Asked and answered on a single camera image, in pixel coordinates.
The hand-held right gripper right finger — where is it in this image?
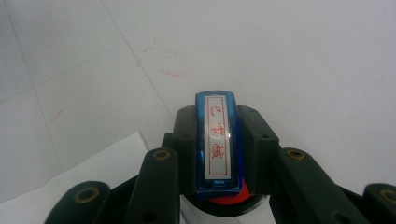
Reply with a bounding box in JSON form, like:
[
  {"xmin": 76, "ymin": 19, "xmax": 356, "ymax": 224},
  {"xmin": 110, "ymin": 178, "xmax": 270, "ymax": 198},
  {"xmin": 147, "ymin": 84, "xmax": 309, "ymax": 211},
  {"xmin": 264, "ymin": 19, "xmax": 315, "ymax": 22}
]
[{"xmin": 236, "ymin": 104, "xmax": 280, "ymax": 195}]

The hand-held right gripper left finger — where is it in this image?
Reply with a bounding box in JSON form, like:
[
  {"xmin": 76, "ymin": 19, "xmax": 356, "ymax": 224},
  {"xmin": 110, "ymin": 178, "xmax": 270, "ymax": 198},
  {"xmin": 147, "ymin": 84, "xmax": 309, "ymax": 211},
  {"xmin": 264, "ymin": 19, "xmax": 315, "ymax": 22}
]
[{"xmin": 170, "ymin": 105, "xmax": 200, "ymax": 196}]

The blue stamp with white label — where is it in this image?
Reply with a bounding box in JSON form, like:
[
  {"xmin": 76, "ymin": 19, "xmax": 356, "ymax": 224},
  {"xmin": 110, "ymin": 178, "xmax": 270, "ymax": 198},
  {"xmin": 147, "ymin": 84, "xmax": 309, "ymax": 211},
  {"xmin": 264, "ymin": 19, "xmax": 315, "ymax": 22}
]
[{"xmin": 194, "ymin": 90, "xmax": 245, "ymax": 201}]

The black round red ink pad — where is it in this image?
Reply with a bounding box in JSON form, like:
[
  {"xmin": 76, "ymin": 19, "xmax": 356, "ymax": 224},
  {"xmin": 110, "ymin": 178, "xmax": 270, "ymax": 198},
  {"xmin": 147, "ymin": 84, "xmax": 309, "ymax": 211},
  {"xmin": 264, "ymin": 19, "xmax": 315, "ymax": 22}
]
[{"xmin": 181, "ymin": 179, "xmax": 271, "ymax": 218}]

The white paper sheet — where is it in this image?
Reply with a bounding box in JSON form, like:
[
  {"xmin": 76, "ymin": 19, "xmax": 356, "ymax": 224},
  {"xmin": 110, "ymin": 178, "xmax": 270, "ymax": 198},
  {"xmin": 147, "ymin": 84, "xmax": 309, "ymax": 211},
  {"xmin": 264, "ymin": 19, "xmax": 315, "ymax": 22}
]
[{"xmin": 0, "ymin": 132, "xmax": 150, "ymax": 224}]

